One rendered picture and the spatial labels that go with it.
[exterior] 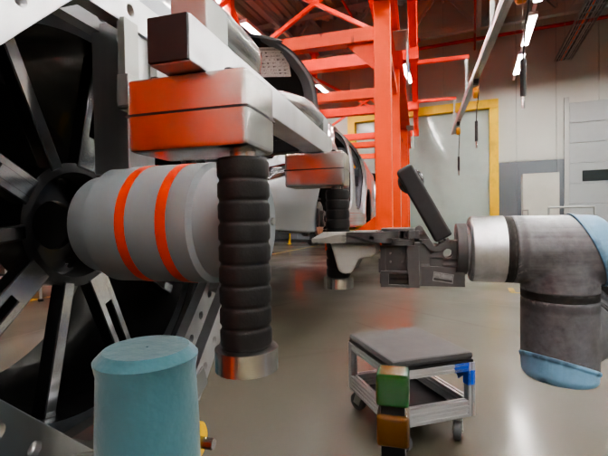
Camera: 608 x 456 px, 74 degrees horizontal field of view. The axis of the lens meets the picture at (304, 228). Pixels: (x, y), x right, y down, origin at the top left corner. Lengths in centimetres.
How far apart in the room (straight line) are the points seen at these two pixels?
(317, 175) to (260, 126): 32
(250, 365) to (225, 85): 18
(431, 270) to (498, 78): 1347
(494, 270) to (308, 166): 29
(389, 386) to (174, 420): 27
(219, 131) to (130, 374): 21
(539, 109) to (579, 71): 133
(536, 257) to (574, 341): 11
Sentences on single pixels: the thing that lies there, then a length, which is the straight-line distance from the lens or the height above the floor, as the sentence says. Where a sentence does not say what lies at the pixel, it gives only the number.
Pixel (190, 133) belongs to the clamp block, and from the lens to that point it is 28.
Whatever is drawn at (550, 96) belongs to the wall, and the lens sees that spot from 1394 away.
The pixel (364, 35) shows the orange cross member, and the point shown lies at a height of 266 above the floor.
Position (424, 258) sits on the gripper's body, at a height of 80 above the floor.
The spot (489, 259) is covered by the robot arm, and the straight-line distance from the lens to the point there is 57.
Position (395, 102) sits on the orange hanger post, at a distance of 624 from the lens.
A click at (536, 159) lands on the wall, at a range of 1358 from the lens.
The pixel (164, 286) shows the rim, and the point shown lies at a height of 74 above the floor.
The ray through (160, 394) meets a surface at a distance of 38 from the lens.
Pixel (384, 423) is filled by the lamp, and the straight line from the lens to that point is 56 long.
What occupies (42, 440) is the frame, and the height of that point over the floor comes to 66.
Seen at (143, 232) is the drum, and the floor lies 84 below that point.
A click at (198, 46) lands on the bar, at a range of 29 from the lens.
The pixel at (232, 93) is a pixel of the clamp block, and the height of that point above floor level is 93.
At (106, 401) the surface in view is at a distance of 39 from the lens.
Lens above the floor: 85
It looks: 1 degrees down
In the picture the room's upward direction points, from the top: 1 degrees counter-clockwise
